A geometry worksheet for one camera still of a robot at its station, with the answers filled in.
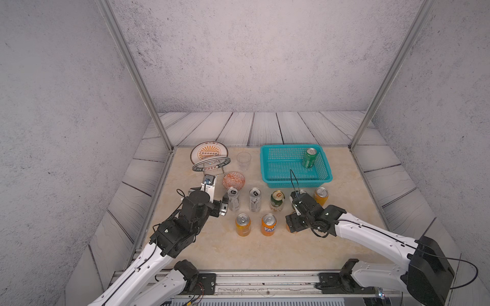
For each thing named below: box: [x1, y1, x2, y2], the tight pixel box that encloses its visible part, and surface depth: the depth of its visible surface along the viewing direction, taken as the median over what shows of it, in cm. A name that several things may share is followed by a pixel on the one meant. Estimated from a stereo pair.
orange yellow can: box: [235, 212, 252, 237], surface depth 81 cm
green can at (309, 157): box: [302, 147, 318, 169], surface depth 107 cm
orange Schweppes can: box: [313, 186, 330, 207], surface depth 89 cm
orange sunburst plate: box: [190, 140, 229, 166], surface depth 101 cm
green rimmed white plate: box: [192, 156, 232, 173], surface depth 103 cm
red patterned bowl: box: [222, 171, 246, 190], surface depth 104 cm
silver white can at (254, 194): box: [248, 186, 262, 213], surface depth 86 cm
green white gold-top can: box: [269, 189, 286, 212], surface depth 88 cm
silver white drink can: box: [227, 186, 240, 212], surface depth 86 cm
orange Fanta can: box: [261, 212, 278, 237], surface depth 81 cm
